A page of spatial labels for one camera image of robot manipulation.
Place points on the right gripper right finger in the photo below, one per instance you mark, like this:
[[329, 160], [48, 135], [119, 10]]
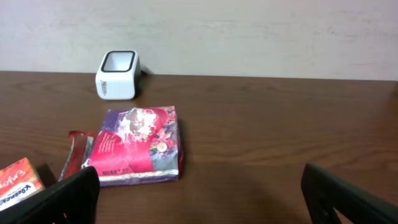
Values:
[[326, 194]]

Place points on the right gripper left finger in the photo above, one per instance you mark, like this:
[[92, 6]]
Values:
[[72, 200]]

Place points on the red orange snack bar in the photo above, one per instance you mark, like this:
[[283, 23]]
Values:
[[81, 144]]

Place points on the purple red tissue pack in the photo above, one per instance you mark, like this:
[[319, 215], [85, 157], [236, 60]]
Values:
[[137, 146]]

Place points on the white barcode scanner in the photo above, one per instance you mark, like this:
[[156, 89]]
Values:
[[118, 75]]

